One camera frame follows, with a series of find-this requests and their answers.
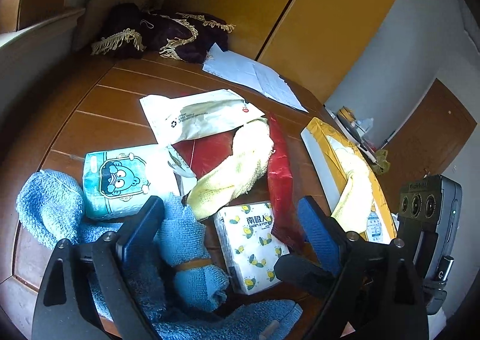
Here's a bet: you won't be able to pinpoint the white recycling mailer bag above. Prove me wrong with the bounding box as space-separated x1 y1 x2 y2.
140 89 264 145

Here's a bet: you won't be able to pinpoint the yellow-edged white tray box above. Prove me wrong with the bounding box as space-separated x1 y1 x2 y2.
301 118 397 244

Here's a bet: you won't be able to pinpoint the lemon print tissue pack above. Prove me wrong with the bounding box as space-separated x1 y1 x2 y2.
214 201 289 295

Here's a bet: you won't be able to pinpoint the purple gold-fringed cloth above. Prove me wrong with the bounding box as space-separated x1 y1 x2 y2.
91 3 235 64

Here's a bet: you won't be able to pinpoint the yellow wooden wardrobe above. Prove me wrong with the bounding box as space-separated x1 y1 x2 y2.
163 0 395 102

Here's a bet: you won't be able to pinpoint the teal bear tissue pack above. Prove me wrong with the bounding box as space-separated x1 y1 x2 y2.
82 144 179 221

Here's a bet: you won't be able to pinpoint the brown wooden door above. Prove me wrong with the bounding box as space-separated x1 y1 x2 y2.
378 80 477 213

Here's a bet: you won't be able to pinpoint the yellow lidded jar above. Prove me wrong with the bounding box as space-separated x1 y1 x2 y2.
337 106 356 122

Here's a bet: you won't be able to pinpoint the white packet blue print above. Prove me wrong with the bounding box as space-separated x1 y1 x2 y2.
365 210 391 245

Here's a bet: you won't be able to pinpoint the blue terry towel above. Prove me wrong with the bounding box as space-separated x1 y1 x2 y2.
16 169 303 339

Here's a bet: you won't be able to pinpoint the white paper sheets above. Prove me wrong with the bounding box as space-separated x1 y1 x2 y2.
202 43 307 113

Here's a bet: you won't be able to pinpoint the yellow fuzzy towel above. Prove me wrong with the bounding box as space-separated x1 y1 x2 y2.
186 118 273 221

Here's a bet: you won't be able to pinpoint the red foil bag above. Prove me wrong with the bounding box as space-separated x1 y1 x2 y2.
172 112 307 252

